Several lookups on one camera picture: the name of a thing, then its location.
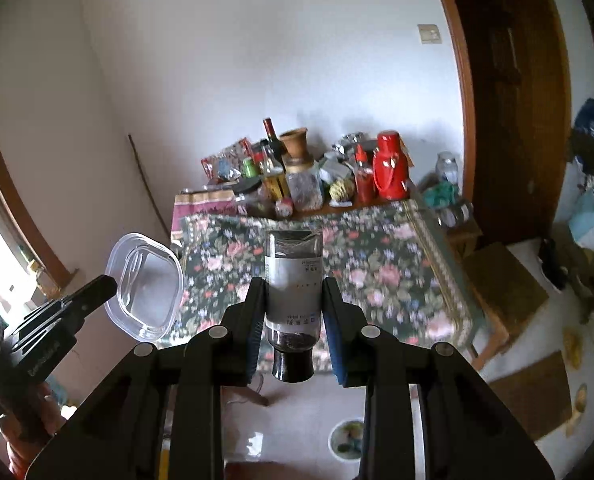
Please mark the black boot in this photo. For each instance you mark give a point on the black boot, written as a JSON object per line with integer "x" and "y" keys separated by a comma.
{"x": 552, "y": 265}

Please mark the wooden table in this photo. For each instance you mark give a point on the wooden table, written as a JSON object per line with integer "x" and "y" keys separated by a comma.
{"x": 489, "y": 347}

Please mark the dark wine bottle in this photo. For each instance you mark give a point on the dark wine bottle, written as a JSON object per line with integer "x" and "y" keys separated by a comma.
{"x": 272, "y": 135}

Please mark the small green can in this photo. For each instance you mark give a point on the small green can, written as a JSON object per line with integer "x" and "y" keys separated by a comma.
{"x": 249, "y": 167}

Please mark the red thermos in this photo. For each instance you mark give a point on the red thermos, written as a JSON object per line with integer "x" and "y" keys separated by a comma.
{"x": 389, "y": 170}

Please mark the large glass jar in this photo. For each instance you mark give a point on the large glass jar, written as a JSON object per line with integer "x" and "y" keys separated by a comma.
{"x": 304, "y": 187}

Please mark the green cloth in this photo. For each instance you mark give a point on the green cloth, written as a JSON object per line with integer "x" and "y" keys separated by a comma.
{"x": 439, "y": 195}

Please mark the yellow-green twine ball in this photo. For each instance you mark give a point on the yellow-green twine ball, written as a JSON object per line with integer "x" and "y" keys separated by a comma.
{"x": 342, "y": 191}

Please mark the wooden window frame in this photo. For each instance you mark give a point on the wooden window frame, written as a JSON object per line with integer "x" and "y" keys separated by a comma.
{"x": 22, "y": 220}

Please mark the wall light switch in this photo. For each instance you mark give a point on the wall light switch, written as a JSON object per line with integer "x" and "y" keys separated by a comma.
{"x": 429, "y": 33}

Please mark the silver metal container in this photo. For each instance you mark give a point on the silver metal container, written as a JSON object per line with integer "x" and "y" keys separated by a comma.
{"x": 351, "y": 142}

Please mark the glass jar lying sideways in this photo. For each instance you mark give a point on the glass jar lying sideways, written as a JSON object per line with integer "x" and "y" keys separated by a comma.
{"x": 457, "y": 214}

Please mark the dark wooden door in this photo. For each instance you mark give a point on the dark wooden door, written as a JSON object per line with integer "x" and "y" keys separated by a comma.
{"x": 517, "y": 110}

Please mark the colourful snack bag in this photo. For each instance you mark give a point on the colourful snack bag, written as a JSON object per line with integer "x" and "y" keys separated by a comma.
{"x": 224, "y": 160}

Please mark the clear bottle with black cap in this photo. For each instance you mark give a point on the clear bottle with black cap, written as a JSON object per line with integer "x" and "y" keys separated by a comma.
{"x": 292, "y": 280}

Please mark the yellow oil bottle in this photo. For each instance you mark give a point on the yellow oil bottle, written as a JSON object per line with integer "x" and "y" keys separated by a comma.
{"x": 275, "y": 182}

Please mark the white bowl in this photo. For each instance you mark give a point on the white bowl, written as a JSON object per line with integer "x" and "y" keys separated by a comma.
{"x": 344, "y": 440}

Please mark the wooden vase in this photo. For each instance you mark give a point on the wooden vase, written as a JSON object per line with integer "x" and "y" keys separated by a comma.
{"x": 293, "y": 142}

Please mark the dark-lidded glass jar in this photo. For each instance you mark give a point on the dark-lidded glass jar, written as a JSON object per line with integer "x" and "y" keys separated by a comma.
{"x": 249, "y": 200}

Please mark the wooden stool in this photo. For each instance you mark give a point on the wooden stool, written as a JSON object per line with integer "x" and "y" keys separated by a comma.
{"x": 504, "y": 285}

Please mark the person's left hand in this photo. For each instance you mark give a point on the person's left hand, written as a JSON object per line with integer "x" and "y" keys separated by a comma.
{"x": 51, "y": 412}

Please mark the glass jar with lid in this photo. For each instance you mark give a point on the glass jar with lid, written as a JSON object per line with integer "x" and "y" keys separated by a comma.
{"x": 447, "y": 170}

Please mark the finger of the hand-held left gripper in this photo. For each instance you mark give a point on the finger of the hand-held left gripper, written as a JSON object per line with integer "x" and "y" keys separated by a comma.
{"x": 92, "y": 292}

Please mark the flat cardboard sheet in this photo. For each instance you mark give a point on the flat cardboard sheet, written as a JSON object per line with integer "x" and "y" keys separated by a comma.
{"x": 532, "y": 395}

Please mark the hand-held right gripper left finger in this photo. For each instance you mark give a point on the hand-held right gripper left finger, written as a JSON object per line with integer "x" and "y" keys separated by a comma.
{"x": 253, "y": 350}

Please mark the red sauce bottle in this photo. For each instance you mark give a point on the red sauce bottle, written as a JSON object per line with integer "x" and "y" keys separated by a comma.
{"x": 364, "y": 182}

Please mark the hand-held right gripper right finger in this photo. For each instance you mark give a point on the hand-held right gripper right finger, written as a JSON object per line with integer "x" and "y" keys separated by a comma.
{"x": 334, "y": 345}

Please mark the red patterned cloth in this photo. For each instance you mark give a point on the red patterned cloth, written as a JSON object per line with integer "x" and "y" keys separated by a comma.
{"x": 202, "y": 207}

